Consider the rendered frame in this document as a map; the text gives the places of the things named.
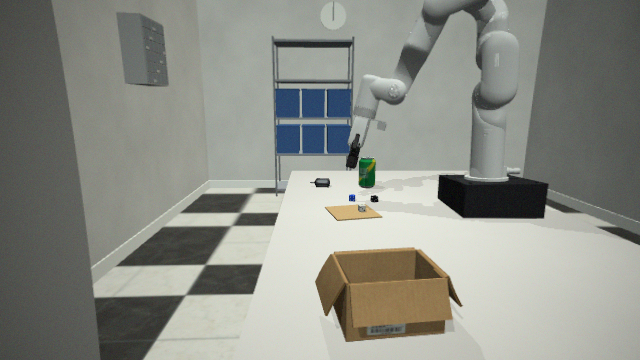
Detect tan square mat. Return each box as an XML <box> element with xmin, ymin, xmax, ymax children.
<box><xmin>325</xmin><ymin>204</ymin><xmax>382</xmax><ymax>221</ymax></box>

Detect open brown cardboard box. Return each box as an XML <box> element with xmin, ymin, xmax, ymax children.
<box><xmin>315</xmin><ymin>247</ymin><xmax>463</xmax><ymax>342</ymax></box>

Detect green soda can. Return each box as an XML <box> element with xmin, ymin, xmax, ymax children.
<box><xmin>359</xmin><ymin>156</ymin><xmax>376</xmax><ymax>188</ymax></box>

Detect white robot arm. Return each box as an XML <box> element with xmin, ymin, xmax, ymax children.
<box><xmin>353</xmin><ymin>0</ymin><xmax>520</xmax><ymax>182</ymax></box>

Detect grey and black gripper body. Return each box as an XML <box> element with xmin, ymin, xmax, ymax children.
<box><xmin>347</xmin><ymin>114</ymin><xmax>372</xmax><ymax>148</ymax></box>

